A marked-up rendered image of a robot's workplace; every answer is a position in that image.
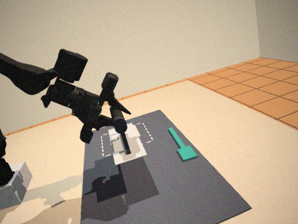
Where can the teal flat trowel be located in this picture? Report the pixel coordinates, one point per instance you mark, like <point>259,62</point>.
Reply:
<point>186,153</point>

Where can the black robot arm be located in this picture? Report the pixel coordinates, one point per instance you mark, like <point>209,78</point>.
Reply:
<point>32,80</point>

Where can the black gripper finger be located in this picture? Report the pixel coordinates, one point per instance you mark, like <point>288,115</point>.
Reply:
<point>115,103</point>
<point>105,121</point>

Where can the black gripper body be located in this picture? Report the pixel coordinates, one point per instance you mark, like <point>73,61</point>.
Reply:
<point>108,86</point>

